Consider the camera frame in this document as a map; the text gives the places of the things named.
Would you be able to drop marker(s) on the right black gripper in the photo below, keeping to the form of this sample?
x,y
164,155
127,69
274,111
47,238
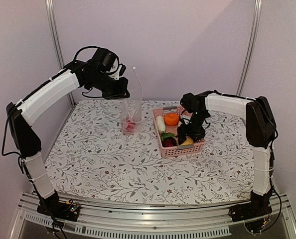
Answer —
x,y
183,132

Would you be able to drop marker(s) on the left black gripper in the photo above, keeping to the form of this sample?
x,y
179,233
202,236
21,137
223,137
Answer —
x,y
122,90

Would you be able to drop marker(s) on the yellow lemon toy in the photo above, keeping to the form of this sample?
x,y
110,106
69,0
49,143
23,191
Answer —
x,y
185,143

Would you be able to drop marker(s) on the pink perforated plastic basket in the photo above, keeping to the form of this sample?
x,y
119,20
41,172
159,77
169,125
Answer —
x,y
178,149

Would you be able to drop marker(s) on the clear zip top bag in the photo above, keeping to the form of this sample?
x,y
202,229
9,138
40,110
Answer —
x,y
132,106

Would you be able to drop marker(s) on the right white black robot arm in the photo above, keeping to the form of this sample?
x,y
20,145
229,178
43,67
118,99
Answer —
x,y
261,129

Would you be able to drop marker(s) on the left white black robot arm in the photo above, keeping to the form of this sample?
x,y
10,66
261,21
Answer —
x,y
103,71

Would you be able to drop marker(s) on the orange tangerine toy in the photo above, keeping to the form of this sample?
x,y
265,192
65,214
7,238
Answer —
x,y
171,119

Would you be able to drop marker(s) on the white radish toy left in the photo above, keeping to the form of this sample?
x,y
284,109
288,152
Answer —
x,y
160,124

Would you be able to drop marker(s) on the floral patterned table mat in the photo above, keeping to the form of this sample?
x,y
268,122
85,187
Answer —
x,y
93,158

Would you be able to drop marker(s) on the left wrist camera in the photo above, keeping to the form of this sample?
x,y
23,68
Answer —
x,y
120,71

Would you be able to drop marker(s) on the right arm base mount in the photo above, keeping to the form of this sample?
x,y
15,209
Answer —
x,y
255,217

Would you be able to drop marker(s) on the left aluminium vertical post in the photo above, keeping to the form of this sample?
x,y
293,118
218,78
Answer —
x,y
54,32

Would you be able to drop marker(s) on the aluminium vertical post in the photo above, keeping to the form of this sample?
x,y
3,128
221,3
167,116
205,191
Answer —
x,y
251,45
54,32

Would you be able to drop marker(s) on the aluminium front rail frame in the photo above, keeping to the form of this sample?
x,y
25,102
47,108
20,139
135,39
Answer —
x,y
101,219

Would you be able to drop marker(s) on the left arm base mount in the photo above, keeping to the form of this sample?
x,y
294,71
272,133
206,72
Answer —
x,y
68,210

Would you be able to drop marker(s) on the right aluminium vertical post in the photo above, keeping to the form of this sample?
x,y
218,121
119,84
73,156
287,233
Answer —
x,y
251,45

